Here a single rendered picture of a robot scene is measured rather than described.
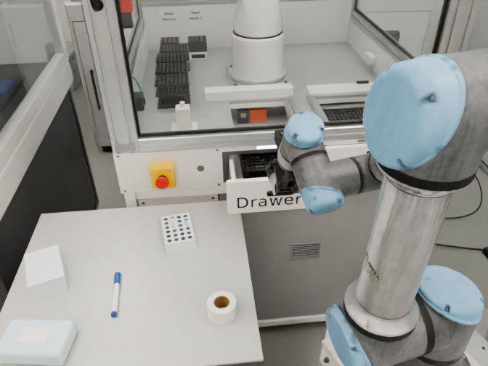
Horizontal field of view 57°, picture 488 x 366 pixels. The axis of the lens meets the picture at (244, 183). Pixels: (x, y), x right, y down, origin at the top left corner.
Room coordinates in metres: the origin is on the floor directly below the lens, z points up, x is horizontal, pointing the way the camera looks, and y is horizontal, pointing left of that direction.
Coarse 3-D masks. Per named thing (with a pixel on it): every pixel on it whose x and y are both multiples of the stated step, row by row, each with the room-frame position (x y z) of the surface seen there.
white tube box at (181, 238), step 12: (168, 216) 1.03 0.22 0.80; (180, 216) 1.03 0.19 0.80; (168, 228) 0.99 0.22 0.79; (180, 228) 0.98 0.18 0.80; (192, 228) 0.98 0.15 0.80; (168, 240) 0.93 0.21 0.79; (180, 240) 0.93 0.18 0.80; (192, 240) 0.93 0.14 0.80; (168, 252) 0.91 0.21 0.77; (180, 252) 0.92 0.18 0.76
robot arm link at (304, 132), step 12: (288, 120) 0.78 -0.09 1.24; (300, 120) 0.77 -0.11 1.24; (312, 120) 0.77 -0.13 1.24; (288, 132) 0.76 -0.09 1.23; (300, 132) 0.75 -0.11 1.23; (312, 132) 0.75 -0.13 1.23; (324, 132) 0.76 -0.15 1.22; (288, 144) 0.76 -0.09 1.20; (300, 144) 0.74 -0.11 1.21; (312, 144) 0.74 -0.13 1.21; (288, 156) 0.76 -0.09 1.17
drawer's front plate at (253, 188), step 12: (228, 180) 1.03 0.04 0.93; (240, 180) 1.03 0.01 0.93; (252, 180) 1.02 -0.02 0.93; (264, 180) 1.02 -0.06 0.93; (228, 192) 1.01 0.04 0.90; (240, 192) 1.02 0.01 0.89; (252, 192) 1.02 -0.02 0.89; (264, 192) 1.02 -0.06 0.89; (228, 204) 1.01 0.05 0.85; (240, 204) 1.02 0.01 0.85; (276, 204) 1.03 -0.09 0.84; (300, 204) 1.03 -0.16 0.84
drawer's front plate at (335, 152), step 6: (354, 144) 1.21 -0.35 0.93; (360, 144) 1.21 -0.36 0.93; (366, 144) 1.21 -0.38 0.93; (330, 150) 1.19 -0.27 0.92; (336, 150) 1.19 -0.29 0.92; (342, 150) 1.19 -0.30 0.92; (348, 150) 1.19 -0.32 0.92; (354, 150) 1.20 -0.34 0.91; (360, 150) 1.20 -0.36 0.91; (366, 150) 1.20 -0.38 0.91; (330, 156) 1.19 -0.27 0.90; (336, 156) 1.19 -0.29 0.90; (342, 156) 1.19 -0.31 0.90; (348, 156) 1.19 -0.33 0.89
